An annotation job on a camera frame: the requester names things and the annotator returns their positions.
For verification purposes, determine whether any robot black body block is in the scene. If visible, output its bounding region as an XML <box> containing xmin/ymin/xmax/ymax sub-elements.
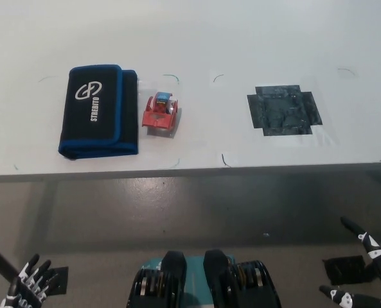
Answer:
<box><xmin>203</xmin><ymin>249</ymin><xmax>283</xmax><ymax>308</ymax></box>
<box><xmin>127</xmin><ymin>250</ymin><xmax>188</xmax><ymax>308</ymax></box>

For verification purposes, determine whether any red toy car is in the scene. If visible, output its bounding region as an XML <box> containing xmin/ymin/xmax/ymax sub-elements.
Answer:
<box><xmin>141</xmin><ymin>91</ymin><xmax>181</xmax><ymax>131</ymax></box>

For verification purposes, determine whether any robot left black body block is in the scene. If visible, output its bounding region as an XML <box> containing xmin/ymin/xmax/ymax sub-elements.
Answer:
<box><xmin>127</xmin><ymin>250</ymin><xmax>188</xmax><ymax>308</ymax></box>

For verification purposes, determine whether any black tape patch on table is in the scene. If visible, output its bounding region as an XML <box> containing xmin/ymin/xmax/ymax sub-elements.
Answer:
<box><xmin>247</xmin><ymin>84</ymin><xmax>323</xmax><ymax>137</ymax></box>

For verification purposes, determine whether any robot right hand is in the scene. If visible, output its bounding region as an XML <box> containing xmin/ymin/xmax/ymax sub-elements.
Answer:
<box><xmin>318</xmin><ymin>216</ymin><xmax>381</xmax><ymax>308</ymax></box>

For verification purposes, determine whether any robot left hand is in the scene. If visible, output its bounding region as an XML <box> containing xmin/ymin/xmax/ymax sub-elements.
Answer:
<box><xmin>2</xmin><ymin>253</ymin><xmax>58</xmax><ymax>308</ymax></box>

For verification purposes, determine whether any robot right black body block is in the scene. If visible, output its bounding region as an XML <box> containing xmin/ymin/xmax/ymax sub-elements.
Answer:
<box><xmin>203</xmin><ymin>249</ymin><xmax>283</xmax><ymax>308</ymax></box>

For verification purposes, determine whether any black blue-trimmed fabric notebook case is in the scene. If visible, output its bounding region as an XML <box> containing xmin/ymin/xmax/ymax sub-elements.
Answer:
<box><xmin>58</xmin><ymin>64</ymin><xmax>140</xmax><ymax>160</ymax></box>

